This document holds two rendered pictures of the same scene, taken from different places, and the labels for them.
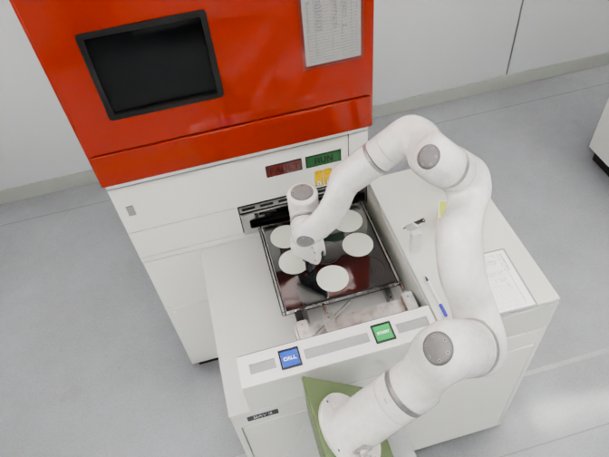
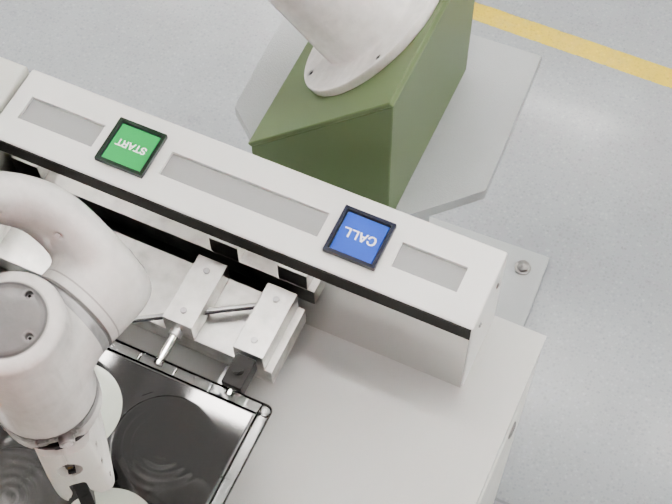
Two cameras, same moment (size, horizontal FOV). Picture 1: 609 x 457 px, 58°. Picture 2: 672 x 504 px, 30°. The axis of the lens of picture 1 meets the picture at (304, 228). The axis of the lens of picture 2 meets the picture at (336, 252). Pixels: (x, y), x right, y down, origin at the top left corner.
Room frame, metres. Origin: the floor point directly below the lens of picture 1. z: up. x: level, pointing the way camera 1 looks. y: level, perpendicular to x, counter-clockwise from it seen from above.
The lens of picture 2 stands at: (1.23, 0.42, 2.04)
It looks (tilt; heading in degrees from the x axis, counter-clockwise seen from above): 61 degrees down; 216
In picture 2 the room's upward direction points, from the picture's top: 1 degrees counter-clockwise
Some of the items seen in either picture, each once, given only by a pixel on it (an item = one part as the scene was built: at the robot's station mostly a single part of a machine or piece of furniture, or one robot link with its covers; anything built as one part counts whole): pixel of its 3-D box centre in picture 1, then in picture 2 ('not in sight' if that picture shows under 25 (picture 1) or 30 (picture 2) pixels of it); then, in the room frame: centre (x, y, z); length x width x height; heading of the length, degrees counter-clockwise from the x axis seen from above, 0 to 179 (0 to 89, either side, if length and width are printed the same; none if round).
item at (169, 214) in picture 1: (247, 192); not in sight; (1.29, 0.17, 1.02); 0.82 x 0.03 x 0.40; 100
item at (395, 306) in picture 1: (356, 325); (135, 282); (0.85, -0.12, 0.87); 0.36 x 0.08 x 0.03; 100
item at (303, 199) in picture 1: (304, 209); (29, 352); (1.04, 0.00, 1.18); 0.09 x 0.08 x 0.13; 176
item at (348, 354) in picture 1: (339, 357); (245, 226); (0.74, -0.05, 0.89); 0.55 x 0.09 x 0.14; 100
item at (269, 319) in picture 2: (304, 334); (266, 325); (0.82, 0.04, 0.89); 0.08 x 0.03 x 0.03; 10
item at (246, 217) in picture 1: (304, 209); not in sight; (1.31, -0.01, 0.89); 0.44 x 0.02 x 0.10; 100
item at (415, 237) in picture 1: (413, 231); not in sight; (1.04, -0.32, 1.03); 0.06 x 0.04 x 0.13; 10
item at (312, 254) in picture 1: (307, 242); (64, 425); (1.04, -0.01, 1.03); 0.10 x 0.07 x 0.11; 51
